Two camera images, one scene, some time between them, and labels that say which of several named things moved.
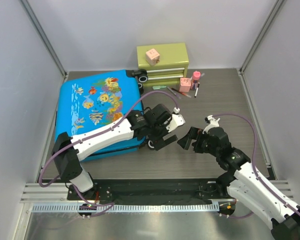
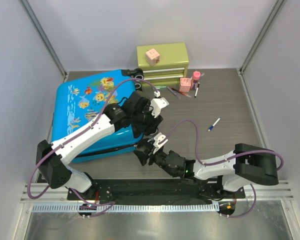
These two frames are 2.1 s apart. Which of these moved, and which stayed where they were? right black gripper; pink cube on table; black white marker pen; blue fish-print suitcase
Moved: right black gripper
Stayed: pink cube on table; black white marker pen; blue fish-print suitcase
